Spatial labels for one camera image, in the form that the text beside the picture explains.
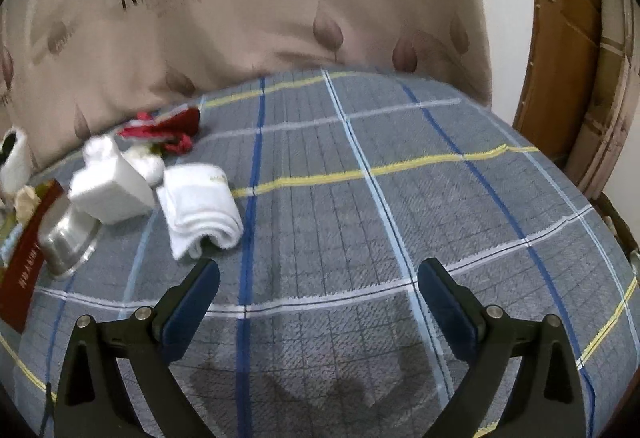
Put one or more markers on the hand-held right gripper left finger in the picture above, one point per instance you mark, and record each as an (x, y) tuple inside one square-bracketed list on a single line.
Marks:
[(192, 308)]

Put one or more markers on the white rolled cloth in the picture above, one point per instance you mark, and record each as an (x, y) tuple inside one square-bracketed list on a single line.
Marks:
[(100, 150)]

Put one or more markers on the dark red box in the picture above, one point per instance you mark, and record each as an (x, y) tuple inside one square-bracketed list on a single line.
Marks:
[(30, 258)]

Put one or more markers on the beige plush toy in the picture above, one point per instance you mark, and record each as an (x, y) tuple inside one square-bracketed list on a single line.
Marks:
[(27, 203)]

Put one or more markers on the brown wooden door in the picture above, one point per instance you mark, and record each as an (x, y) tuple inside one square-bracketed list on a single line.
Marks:
[(565, 68)]

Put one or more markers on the steel cup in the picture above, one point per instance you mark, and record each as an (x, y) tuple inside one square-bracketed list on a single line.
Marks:
[(70, 243)]

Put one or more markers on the grey plaid bed sheet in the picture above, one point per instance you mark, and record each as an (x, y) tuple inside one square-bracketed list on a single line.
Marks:
[(325, 218)]

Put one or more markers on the light blue packet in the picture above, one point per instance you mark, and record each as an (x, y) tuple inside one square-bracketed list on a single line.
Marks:
[(10, 243)]

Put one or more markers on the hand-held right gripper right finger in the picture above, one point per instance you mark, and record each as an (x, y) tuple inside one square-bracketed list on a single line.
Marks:
[(445, 308)]

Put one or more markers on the dark brown frame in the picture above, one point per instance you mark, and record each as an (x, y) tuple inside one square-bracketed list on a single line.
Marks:
[(617, 218)]

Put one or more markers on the white mug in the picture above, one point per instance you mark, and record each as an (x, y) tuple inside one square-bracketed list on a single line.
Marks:
[(15, 163)]

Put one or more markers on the white yellow-edged washcloth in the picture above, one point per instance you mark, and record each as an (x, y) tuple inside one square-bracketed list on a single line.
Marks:
[(146, 165)]

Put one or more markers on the folded white towel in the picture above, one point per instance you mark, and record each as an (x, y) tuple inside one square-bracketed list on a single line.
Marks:
[(200, 208)]

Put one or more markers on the red cloth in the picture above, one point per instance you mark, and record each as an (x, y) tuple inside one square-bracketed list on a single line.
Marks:
[(175, 125)]

